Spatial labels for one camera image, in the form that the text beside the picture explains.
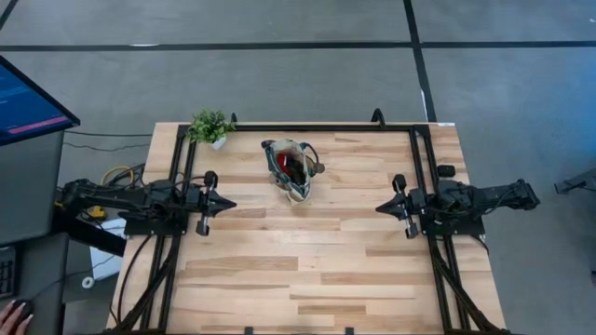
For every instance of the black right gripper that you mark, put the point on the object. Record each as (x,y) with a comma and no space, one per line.
(421,202)

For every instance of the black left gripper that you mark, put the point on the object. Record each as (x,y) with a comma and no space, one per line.
(207,202)

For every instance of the beige green gardening bag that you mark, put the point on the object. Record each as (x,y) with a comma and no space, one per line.
(298,193)

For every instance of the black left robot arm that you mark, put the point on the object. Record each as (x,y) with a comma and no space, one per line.
(116,197)

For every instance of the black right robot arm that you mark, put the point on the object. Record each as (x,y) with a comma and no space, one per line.
(493,197)

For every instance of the small black box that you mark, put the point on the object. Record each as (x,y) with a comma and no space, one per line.
(446,170)

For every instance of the green plant in white pot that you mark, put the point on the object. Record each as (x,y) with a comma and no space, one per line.
(209,125)

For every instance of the black table clamp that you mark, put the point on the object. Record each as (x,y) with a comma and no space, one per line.
(378,117)
(248,331)
(349,331)
(234,118)

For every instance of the yellow tape measure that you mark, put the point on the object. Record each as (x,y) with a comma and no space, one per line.
(95,212)

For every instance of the white paper sheet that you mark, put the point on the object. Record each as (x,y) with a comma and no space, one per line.
(104,265)

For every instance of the black desk beam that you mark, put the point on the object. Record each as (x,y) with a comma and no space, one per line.
(93,237)

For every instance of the white tape roll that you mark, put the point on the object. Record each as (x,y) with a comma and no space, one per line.
(83,282)

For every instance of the grey chair base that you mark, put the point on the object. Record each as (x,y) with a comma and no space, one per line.
(577,183)

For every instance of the grey desk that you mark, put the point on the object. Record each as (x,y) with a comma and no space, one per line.
(42,279)

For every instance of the blue-screen monitor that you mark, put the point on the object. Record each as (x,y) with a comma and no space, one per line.
(28,102)

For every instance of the black computer mouse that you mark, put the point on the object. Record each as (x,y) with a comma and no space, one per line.
(25,307)

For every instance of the black keyboard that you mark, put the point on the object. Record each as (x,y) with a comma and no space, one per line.
(7,274)

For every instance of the person's hand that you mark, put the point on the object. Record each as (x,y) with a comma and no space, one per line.
(9,323)

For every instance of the black metal table frame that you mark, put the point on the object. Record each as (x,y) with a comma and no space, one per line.
(326,127)

